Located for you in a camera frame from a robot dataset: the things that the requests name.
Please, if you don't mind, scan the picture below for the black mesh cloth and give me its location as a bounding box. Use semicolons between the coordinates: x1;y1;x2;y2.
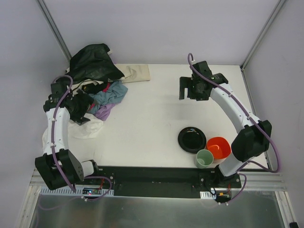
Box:
67;43;124;84

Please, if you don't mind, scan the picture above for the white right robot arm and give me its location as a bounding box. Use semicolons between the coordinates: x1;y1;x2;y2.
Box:
179;61;272;178

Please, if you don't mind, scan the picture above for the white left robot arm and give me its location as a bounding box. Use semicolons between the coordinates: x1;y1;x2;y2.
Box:
35;75;97;192

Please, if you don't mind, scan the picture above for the lilac cloth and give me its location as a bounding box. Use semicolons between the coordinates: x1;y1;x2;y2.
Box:
94;104;116;121

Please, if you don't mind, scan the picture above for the magenta cloth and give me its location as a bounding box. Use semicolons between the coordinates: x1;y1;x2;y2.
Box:
94;82;111;105

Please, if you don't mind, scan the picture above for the blue-grey cloth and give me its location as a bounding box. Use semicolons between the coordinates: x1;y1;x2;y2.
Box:
88;81;128;114

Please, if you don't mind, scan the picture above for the beige folded cloth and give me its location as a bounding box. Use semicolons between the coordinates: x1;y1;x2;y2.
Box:
115;64;151;83

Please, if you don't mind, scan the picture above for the cream black tote bag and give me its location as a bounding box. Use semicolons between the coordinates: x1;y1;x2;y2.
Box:
66;68;108;95

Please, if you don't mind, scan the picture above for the orange bowl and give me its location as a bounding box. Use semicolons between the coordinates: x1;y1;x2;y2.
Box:
206;137;231;160

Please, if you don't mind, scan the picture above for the pale green cup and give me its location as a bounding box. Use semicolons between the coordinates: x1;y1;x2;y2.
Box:
195;149;214;169

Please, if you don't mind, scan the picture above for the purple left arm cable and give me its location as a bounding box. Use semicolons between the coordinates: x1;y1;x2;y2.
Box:
51;75;112;192

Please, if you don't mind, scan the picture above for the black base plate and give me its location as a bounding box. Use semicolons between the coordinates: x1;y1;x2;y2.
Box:
79;166;241;199

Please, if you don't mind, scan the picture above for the aluminium front rail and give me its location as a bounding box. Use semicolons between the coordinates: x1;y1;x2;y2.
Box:
29;166;292;190

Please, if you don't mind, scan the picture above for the left aluminium frame post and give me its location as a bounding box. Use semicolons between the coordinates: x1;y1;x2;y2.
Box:
36;0;72;61

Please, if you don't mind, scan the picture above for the aluminium frame post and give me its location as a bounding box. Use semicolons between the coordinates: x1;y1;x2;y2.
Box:
240;0;287;72
36;0;72;61

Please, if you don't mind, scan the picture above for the right aluminium frame post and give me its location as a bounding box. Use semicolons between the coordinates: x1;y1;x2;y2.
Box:
240;0;287;72

